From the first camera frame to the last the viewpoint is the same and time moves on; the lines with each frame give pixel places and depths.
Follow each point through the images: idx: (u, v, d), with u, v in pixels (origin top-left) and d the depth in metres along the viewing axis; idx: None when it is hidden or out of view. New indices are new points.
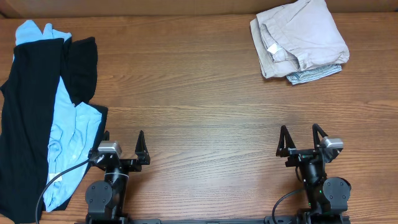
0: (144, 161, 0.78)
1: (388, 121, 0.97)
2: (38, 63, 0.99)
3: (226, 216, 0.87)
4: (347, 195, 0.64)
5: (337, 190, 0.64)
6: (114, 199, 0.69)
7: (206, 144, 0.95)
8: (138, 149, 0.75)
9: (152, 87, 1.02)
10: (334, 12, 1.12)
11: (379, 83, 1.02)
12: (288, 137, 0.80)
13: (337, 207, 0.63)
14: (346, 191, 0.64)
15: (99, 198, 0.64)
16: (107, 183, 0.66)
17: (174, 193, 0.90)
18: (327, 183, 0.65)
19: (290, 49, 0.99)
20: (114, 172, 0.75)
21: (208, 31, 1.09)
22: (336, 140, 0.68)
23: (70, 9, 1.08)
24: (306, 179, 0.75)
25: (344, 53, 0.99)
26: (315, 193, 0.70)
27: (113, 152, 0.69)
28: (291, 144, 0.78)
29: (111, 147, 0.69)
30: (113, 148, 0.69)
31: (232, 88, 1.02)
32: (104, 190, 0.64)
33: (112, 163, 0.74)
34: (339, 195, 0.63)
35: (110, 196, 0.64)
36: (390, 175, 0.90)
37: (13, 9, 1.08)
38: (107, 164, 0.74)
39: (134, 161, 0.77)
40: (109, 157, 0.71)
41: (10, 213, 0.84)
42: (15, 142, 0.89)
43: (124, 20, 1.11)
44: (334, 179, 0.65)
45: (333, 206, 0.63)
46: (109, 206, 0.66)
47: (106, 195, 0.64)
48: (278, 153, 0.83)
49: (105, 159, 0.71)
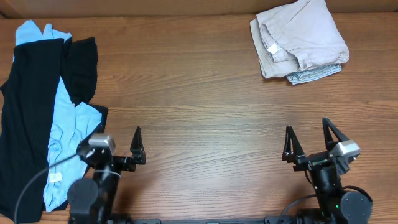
0: (139, 159, 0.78)
1: (388, 121, 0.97)
2: (38, 63, 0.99)
3: (226, 216, 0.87)
4: (367, 212, 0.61)
5: (357, 206, 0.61)
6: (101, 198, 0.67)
7: (206, 144, 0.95)
8: (134, 147, 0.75)
9: (152, 88, 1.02)
10: (334, 12, 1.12)
11: (379, 83, 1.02)
12: (295, 142, 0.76)
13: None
14: (367, 208, 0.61)
15: (83, 198, 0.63)
16: (92, 180, 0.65)
17: (173, 193, 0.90)
18: (346, 198, 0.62)
19: (290, 49, 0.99)
20: (105, 170, 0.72)
21: (207, 31, 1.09)
22: (354, 148, 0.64)
23: (71, 9, 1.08)
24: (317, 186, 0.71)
25: (344, 53, 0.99)
26: (329, 203, 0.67)
27: (106, 146, 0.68)
28: (299, 150, 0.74)
29: (104, 140, 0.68)
30: (106, 142, 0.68)
31: (232, 88, 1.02)
32: (89, 188, 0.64)
33: (104, 160, 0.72)
34: (359, 212, 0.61)
35: (94, 195, 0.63)
36: (390, 175, 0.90)
37: (13, 9, 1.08)
38: (99, 161, 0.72)
39: (127, 159, 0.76)
40: (101, 152, 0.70)
41: (10, 213, 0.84)
42: (15, 142, 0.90)
43: (124, 20, 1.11)
44: (354, 194, 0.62)
45: None
46: (94, 206, 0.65)
47: (91, 193, 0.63)
48: (284, 158, 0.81)
49: (95, 154, 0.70)
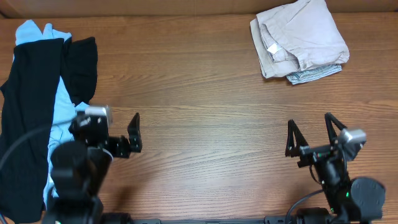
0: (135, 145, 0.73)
1: (388, 121, 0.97)
2: (38, 62, 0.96)
3: (226, 216, 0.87)
4: (382, 200, 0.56)
5: (369, 194, 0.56)
6: (89, 167, 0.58)
7: (206, 144, 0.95)
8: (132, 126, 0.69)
9: (152, 87, 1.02)
10: (334, 12, 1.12)
11: (379, 82, 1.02)
12: (298, 135, 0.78)
13: (368, 214, 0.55)
14: (380, 196, 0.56)
15: (65, 158, 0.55)
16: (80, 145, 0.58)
17: (174, 193, 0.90)
18: (356, 185, 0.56)
19: (290, 49, 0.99)
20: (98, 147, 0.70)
21: (207, 31, 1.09)
22: (359, 132, 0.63)
23: (71, 8, 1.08)
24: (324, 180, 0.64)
25: (344, 53, 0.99)
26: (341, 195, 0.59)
27: (104, 117, 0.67)
28: (304, 142, 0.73)
29: (101, 110, 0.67)
30: (104, 111, 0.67)
31: (232, 88, 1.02)
32: (76, 149, 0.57)
33: (99, 135, 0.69)
34: (370, 200, 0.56)
35: (83, 155, 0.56)
36: (390, 175, 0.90)
37: (13, 9, 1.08)
38: (92, 134, 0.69)
39: (123, 139, 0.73)
40: (97, 122, 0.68)
41: (12, 213, 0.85)
42: (15, 142, 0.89)
43: (124, 20, 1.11)
44: (365, 179, 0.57)
45: (364, 214, 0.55)
46: (81, 172, 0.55)
47: (79, 153, 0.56)
48: (289, 152, 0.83)
49: (90, 126, 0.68)
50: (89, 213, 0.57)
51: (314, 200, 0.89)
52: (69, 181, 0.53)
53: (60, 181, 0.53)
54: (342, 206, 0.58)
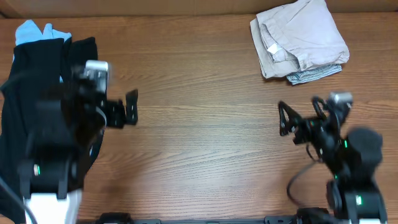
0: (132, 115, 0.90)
1: (388, 121, 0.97)
2: (38, 63, 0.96)
3: (226, 216, 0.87)
4: (380, 144, 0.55)
5: (368, 140, 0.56)
6: (74, 102, 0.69)
7: (206, 144, 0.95)
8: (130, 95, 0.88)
9: (152, 87, 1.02)
10: (334, 12, 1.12)
11: (379, 83, 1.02)
12: (288, 109, 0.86)
13: (369, 158, 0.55)
14: (377, 141, 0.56)
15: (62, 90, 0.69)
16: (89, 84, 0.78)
17: (174, 193, 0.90)
18: (353, 133, 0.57)
19: (290, 49, 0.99)
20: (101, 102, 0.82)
21: (207, 31, 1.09)
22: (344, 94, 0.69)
23: (70, 8, 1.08)
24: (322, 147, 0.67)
25: (344, 53, 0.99)
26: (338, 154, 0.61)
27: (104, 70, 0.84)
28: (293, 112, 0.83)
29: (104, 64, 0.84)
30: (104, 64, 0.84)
31: (232, 88, 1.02)
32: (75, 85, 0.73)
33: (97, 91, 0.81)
34: (370, 145, 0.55)
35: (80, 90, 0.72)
36: (390, 175, 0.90)
37: (13, 9, 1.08)
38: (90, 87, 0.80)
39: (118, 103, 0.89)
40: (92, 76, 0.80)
41: (10, 213, 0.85)
42: (15, 143, 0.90)
43: (124, 20, 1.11)
44: (353, 130, 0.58)
45: (365, 158, 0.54)
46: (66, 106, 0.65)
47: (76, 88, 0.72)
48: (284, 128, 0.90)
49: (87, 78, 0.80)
50: (74, 158, 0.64)
51: (313, 200, 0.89)
52: (62, 117, 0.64)
53: (50, 115, 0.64)
54: (344, 163, 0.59)
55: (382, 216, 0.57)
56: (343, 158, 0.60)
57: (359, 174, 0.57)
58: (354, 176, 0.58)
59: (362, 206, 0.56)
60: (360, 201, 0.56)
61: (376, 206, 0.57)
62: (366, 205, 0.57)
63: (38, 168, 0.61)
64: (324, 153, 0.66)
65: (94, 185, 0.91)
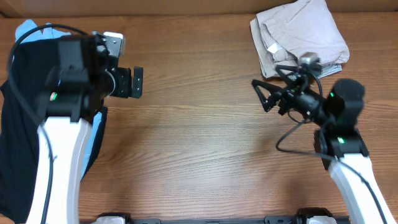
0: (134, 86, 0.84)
1: (388, 121, 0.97)
2: (39, 63, 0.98)
3: (226, 216, 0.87)
4: (361, 93, 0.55)
5: (351, 90, 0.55)
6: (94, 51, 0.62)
7: (206, 144, 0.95)
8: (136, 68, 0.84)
9: (151, 87, 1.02)
10: (334, 12, 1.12)
11: (379, 82, 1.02)
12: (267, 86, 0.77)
13: (352, 107, 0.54)
14: (359, 91, 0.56)
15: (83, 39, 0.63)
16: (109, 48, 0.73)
17: (174, 193, 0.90)
18: (338, 84, 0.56)
19: (290, 49, 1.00)
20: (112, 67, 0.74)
21: (207, 30, 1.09)
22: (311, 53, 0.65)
23: (70, 8, 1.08)
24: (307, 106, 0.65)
25: (344, 53, 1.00)
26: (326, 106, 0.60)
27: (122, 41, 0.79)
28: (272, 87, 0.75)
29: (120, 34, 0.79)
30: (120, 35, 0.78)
31: (232, 88, 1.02)
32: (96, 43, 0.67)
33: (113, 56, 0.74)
34: (354, 95, 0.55)
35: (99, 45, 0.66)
36: (390, 175, 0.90)
37: (13, 9, 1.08)
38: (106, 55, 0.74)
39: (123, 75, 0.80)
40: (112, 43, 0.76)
41: (10, 212, 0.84)
42: (15, 142, 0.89)
43: (124, 19, 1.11)
44: (339, 81, 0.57)
45: (348, 106, 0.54)
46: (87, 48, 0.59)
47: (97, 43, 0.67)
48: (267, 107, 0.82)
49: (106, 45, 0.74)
50: (87, 93, 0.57)
51: (314, 200, 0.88)
52: (81, 53, 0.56)
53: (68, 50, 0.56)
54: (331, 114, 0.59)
55: (365, 152, 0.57)
56: (331, 109, 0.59)
57: (344, 121, 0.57)
58: (338, 124, 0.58)
59: (345, 145, 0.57)
60: (342, 141, 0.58)
61: (357, 146, 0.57)
62: (349, 144, 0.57)
63: (55, 94, 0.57)
64: (310, 112, 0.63)
65: (94, 185, 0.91)
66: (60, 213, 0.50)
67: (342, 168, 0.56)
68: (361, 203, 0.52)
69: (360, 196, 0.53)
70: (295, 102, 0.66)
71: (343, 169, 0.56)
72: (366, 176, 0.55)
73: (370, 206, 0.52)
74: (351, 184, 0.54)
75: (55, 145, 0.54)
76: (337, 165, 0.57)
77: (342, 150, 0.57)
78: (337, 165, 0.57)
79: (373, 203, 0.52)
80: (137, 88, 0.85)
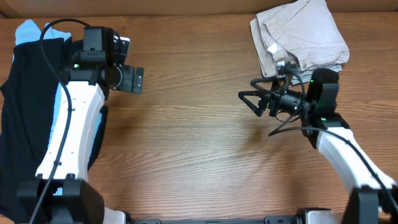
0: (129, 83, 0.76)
1: (388, 121, 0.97)
2: (38, 62, 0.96)
3: (226, 216, 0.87)
4: (336, 76, 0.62)
5: (325, 74, 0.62)
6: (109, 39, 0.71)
7: (206, 144, 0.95)
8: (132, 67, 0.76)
9: (151, 87, 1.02)
10: (334, 12, 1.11)
11: (379, 83, 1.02)
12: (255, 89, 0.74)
13: (330, 89, 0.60)
14: (334, 74, 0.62)
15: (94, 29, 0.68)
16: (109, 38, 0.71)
17: (174, 193, 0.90)
18: (315, 71, 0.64)
19: (290, 49, 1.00)
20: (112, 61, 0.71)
21: (207, 30, 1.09)
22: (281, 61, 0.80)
23: (70, 8, 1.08)
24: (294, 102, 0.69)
25: (344, 53, 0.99)
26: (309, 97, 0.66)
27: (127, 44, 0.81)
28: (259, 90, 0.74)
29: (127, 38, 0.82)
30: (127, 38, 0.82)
31: (232, 88, 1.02)
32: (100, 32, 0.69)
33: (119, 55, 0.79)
34: (329, 79, 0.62)
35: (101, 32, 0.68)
36: (390, 175, 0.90)
37: (13, 9, 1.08)
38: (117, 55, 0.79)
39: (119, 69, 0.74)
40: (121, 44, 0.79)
41: (12, 213, 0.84)
42: (15, 143, 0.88)
43: (124, 19, 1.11)
44: (316, 70, 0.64)
45: (326, 88, 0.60)
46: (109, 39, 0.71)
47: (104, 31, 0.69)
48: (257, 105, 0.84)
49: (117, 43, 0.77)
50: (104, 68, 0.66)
51: (314, 200, 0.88)
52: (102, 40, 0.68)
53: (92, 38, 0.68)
54: (313, 101, 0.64)
55: (345, 124, 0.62)
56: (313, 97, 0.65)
57: (326, 103, 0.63)
58: (321, 106, 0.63)
59: (329, 121, 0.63)
60: (324, 119, 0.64)
61: (339, 122, 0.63)
62: (331, 121, 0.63)
63: (78, 65, 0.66)
64: (296, 107, 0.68)
65: (94, 185, 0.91)
66: (72, 162, 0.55)
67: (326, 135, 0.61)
68: (349, 159, 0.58)
69: (346, 153, 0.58)
70: (282, 101, 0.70)
71: (329, 137, 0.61)
72: (346, 135, 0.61)
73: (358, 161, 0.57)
74: (336, 145, 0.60)
75: (76, 102, 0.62)
76: (323, 136, 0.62)
77: (327, 126, 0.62)
78: (322, 135, 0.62)
79: (358, 157, 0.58)
80: (137, 84, 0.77)
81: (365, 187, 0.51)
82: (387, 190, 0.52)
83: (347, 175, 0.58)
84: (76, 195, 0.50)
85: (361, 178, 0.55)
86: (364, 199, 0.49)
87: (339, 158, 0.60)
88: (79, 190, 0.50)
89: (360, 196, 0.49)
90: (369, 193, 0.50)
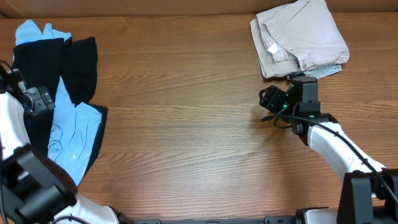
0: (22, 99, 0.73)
1: (388, 121, 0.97)
2: (38, 63, 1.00)
3: (226, 216, 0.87)
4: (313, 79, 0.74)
5: (305, 78, 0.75)
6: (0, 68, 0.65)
7: (206, 144, 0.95)
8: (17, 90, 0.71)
9: (152, 87, 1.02)
10: (334, 12, 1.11)
11: (379, 83, 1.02)
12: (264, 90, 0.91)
13: (308, 88, 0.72)
14: (311, 79, 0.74)
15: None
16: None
17: (174, 193, 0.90)
18: (297, 78, 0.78)
19: (290, 49, 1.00)
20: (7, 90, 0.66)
21: (207, 31, 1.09)
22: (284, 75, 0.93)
23: (70, 9, 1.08)
24: (288, 102, 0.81)
25: (344, 53, 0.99)
26: (293, 98, 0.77)
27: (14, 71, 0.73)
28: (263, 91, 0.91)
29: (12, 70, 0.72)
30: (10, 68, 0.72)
31: (232, 88, 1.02)
32: None
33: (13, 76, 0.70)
34: (306, 80, 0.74)
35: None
36: None
37: (13, 9, 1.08)
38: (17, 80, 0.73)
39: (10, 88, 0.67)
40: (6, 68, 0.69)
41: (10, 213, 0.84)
42: None
43: (125, 20, 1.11)
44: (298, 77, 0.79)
45: (304, 84, 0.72)
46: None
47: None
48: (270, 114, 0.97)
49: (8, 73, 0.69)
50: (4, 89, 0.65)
51: (313, 200, 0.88)
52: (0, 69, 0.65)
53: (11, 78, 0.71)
54: (298, 101, 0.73)
55: (333, 119, 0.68)
56: (298, 98, 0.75)
57: (310, 101, 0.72)
58: (306, 104, 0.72)
59: (316, 118, 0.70)
60: (312, 116, 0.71)
61: (326, 119, 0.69)
62: (318, 118, 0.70)
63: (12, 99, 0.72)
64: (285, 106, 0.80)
65: (94, 185, 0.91)
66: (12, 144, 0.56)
67: (315, 129, 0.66)
68: (339, 149, 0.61)
69: (336, 144, 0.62)
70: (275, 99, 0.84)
71: (318, 132, 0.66)
72: (335, 129, 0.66)
73: (347, 150, 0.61)
74: (326, 137, 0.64)
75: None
76: (313, 132, 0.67)
77: (315, 121, 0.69)
78: (311, 131, 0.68)
79: (347, 145, 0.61)
80: (49, 100, 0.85)
81: (357, 173, 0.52)
82: (379, 175, 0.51)
83: (340, 165, 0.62)
84: (32, 156, 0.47)
85: (352, 164, 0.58)
86: (356, 185, 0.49)
87: (330, 152, 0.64)
88: (32, 152, 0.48)
89: (354, 182, 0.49)
90: (360, 178, 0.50)
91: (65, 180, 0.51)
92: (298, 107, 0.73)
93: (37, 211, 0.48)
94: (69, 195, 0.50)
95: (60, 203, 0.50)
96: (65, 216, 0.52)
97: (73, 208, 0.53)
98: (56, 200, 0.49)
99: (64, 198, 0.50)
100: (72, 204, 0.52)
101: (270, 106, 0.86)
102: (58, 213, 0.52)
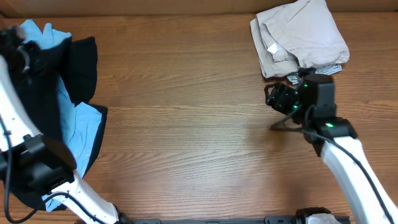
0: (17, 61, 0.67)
1: (388, 121, 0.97)
2: None
3: (226, 216, 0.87)
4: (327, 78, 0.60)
5: (319, 77, 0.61)
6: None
7: (206, 144, 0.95)
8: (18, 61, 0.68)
9: (152, 87, 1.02)
10: (334, 12, 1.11)
11: (379, 83, 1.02)
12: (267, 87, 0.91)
13: (326, 90, 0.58)
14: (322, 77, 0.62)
15: None
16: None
17: (173, 193, 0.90)
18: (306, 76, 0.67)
19: (290, 49, 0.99)
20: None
21: (207, 30, 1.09)
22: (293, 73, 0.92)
23: (71, 9, 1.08)
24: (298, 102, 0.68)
25: (344, 53, 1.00)
26: (305, 98, 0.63)
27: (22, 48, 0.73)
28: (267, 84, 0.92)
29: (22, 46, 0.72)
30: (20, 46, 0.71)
31: (232, 88, 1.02)
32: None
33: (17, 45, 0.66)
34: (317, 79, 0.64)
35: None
36: (390, 175, 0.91)
37: (13, 9, 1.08)
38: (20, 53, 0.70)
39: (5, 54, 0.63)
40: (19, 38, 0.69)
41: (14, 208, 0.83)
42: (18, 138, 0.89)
43: (124, 19, 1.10)
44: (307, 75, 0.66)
45: (319, 85, 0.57)
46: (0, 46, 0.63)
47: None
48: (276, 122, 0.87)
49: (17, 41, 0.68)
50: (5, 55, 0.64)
51: (313, 200, 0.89)
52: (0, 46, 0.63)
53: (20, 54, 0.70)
54: (311, 104, 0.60)
55: (353, 133, 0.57)
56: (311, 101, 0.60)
57: (324, 106, 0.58)
58: (320, 109, 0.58)
59: (334, 128, 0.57)
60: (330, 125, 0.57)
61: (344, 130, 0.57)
62: (337, 127, 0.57)
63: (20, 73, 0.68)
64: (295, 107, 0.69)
65: (94, 185, 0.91)
66: None
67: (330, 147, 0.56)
68: (355, 182, 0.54)
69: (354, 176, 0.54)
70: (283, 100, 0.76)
71: (333, 150, 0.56)
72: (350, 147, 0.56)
73: (365, 183, 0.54)
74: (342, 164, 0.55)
75: None
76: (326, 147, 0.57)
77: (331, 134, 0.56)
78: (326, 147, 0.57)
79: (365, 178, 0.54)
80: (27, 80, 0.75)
81: None
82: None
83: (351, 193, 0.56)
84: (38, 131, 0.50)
85: (368, 205, 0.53)
86: None
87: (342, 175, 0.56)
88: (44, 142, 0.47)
89: None
90: None
91: (67, 157, 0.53)
92: (311, 113, 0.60)
93: (39, 180, 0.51)
94: (68, 168, 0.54)
95: (60, 175, 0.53)
96: (63, 192, 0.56)
97: (71, 186, 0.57)
98: (57, 173, 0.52)
99: (64, 170, 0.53)
100: (69, 178, 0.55)
101: (278, 105, 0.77)
102: (55, 188, 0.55)
